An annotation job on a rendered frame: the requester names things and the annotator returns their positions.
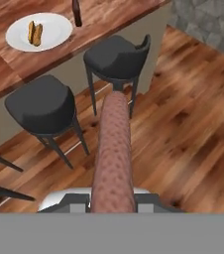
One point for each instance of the dark brown condiment bottle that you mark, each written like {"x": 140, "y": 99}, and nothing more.
{"x": 77, "y": 15}

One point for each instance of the reddish brown sausage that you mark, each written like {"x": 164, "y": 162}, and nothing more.
{"x": 114, "y": 155}

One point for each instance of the black bar stool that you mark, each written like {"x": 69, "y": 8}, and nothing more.
{"x": 114, "y": 59}
{"x": 5, "y": 193}
{"x": 41, "y": 105}

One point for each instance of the wooden dining table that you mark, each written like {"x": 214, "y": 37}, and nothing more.
{"x": 110, "y": 16}

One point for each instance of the golden hot dog bun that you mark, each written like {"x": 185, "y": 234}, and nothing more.
{"x": 35, "y": 33}

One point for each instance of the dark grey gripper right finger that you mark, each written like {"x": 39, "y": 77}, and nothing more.
{"x": 147, "y": 199}

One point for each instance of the white round plate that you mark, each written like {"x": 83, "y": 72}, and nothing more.
{"x": 54, "y": 29}

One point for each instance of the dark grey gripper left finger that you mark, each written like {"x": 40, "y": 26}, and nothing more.
{"x": 76, "y": 199}

